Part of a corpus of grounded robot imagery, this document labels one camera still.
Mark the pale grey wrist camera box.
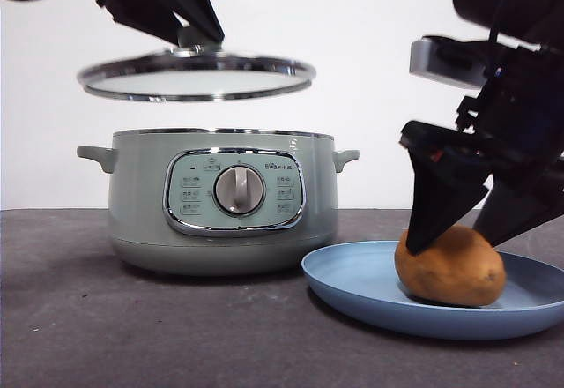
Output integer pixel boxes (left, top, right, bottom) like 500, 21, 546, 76
408, 35, 491, 90

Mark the brown potato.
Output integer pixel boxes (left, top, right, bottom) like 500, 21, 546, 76
393, 223, 508, 309

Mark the pale green electric steamer pot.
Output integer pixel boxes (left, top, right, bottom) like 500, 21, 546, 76
76, 126, 360, 279

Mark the blue round plate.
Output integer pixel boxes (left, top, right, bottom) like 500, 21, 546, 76
301, 240, 564, 342

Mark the glass lid with green knob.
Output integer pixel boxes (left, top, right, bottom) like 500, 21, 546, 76
77, 26, 318, 103

